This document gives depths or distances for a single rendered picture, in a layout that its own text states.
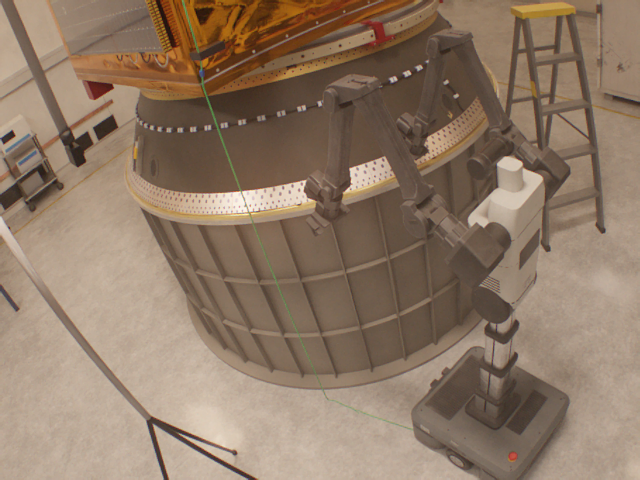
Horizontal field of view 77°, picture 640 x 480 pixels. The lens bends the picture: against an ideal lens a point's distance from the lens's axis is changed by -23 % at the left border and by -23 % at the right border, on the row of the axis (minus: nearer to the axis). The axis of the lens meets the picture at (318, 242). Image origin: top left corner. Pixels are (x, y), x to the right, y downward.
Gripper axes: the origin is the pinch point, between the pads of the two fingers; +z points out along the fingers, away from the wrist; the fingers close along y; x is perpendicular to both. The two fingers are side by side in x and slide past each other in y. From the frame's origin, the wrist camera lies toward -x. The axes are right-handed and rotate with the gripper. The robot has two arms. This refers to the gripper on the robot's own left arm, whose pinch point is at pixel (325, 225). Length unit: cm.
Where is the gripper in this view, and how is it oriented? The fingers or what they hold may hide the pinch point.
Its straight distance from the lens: 175.9
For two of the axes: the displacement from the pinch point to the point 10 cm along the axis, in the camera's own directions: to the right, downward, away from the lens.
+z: -1.2, 4.7, 8.7
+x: 6.8, 6.8, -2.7
